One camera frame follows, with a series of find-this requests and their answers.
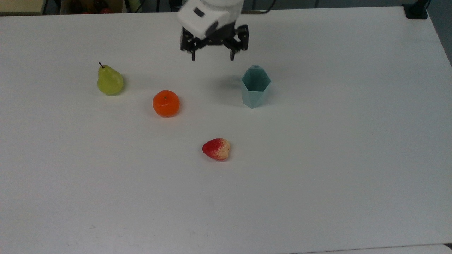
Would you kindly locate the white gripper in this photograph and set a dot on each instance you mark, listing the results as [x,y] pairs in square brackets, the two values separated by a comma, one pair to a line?
[204,21]

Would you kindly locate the teal hexagonal mug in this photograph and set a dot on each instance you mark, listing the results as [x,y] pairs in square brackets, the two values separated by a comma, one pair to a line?
[255,93]

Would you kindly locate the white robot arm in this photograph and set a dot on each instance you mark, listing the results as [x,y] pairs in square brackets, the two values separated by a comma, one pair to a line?
[222,4]

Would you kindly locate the orange toy mandarin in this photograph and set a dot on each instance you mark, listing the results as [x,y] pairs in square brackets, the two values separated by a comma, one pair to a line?
[166,104]

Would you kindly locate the red and cream toy strawberry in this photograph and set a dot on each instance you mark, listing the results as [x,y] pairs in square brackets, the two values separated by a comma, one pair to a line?
[215,149]

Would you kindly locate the green toy pear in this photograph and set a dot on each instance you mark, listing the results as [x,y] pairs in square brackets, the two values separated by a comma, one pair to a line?
[110,83]

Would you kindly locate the cardboard box of toy fruit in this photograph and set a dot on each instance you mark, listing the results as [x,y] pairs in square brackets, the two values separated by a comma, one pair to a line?
[93,6]

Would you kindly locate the black table clamp stand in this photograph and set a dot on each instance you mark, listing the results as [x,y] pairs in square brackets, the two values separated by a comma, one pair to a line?
[416,10]

